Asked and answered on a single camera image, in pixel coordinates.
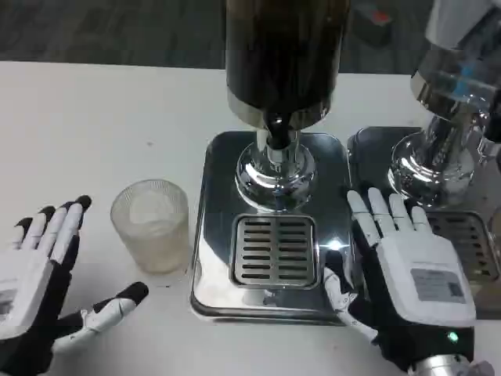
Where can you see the dark box with red label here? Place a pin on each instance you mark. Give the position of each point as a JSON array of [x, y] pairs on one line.
[[373, 21]]

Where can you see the clear ribbed glass cup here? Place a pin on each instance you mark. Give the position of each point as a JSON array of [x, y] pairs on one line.
[[150, 227]]

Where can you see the black dispenser tap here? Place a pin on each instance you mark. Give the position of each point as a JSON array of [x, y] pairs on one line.
[[280, 133]]

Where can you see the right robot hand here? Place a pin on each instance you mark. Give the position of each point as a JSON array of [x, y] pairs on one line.
[[415, 282]]

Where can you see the dark drink dispenser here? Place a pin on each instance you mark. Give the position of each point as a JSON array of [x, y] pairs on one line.
[[282, 98]]

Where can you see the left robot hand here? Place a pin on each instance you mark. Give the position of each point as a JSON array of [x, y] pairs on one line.
[[29, 282]]

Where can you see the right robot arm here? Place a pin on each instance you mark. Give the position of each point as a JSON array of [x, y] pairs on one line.
[[450, 366]]

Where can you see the clear drink dispenser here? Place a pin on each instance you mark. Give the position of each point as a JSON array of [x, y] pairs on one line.
[[450, 117]]

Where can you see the steel drip grid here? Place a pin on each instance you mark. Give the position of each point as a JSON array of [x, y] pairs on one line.
[[467, 239], [274, 252]]

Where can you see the steel drip tray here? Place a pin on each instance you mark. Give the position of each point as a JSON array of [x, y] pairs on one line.
[[219, 235], [483, 274]]

